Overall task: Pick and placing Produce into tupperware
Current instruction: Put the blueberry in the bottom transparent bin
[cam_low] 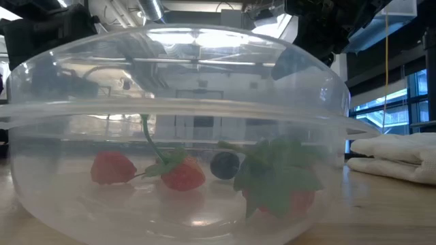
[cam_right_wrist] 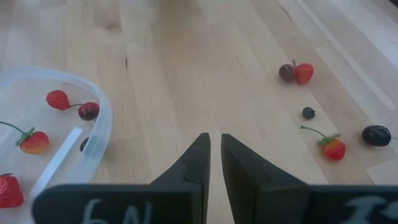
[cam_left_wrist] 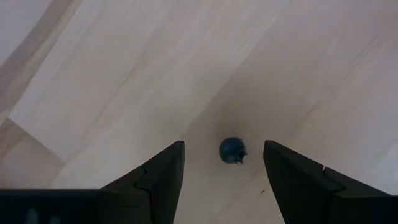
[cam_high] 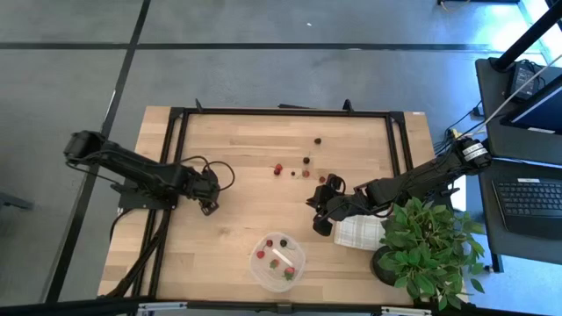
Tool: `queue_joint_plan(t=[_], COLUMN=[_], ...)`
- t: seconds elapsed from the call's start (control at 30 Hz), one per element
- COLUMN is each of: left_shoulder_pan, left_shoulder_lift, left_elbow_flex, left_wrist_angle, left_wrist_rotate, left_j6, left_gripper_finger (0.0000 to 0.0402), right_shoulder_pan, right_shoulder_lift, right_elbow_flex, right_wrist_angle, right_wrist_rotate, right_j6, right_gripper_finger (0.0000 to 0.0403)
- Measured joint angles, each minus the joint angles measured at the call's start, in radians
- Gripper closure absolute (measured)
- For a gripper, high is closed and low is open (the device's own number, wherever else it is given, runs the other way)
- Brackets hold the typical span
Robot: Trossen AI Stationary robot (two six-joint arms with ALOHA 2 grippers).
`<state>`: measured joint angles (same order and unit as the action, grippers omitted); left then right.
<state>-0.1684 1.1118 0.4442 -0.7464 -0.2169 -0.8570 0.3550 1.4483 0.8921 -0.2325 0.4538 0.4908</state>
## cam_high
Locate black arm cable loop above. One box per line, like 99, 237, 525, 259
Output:
178, 154, 236, 192

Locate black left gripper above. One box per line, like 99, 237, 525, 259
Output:
189, 169, 221, 218

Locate black plant pot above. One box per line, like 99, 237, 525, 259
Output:
371, 244, 405, 287

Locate grey chair leg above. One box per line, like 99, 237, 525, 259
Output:
0, 191, 35, 212

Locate black monitor screen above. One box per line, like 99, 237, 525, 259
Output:
500, 73, 562, 136

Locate silver metal bracket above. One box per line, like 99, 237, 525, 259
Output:
137, 301, 189, 316
380, 305, 432, 316

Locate black floor cables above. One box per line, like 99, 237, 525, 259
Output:
433, 99, 488, 154

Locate black table edge rail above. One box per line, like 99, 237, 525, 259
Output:
0, 297, 562, 316

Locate folded white checked towel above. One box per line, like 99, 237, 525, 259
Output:
333, 213, 391, 252

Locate green leafy plant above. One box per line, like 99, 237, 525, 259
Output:
378, 196, 489, 312

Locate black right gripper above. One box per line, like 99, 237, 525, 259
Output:
306, 184, 371, 238

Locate clear plastic tupperware container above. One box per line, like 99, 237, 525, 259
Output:
249, 231, 307, 294

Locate white rod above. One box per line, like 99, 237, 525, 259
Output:
478, 53, 562, 129

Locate black diagonal post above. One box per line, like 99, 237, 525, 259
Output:
490, 0, 562, 72

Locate black power adapter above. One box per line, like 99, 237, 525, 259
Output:
508, 60, 548, 101

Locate black metal table frame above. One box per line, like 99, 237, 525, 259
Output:
131, 98, 417, 304

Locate black laptop keyboard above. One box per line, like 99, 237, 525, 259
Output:
491, 176, 562, 241

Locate black desk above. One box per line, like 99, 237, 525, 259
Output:
476, 156, 562, 273
474, 56, 562, 167

